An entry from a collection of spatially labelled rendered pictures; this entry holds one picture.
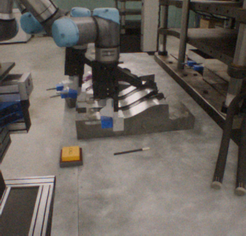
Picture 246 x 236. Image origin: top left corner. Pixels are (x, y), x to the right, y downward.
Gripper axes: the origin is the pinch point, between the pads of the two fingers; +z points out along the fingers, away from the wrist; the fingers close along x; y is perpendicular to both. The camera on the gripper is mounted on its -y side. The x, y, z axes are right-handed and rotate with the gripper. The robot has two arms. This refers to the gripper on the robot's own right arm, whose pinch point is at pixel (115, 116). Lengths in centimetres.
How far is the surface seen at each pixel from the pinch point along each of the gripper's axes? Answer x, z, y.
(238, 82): -22, -1, -62
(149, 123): -10.0, 10.3, -15.1
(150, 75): -53, 5, -27
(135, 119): -10.0, 7.7, -9.3
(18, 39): -646, 81, 197
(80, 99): -26.8, 4.6, 12.3
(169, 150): 3.0, 15.1, -20.2
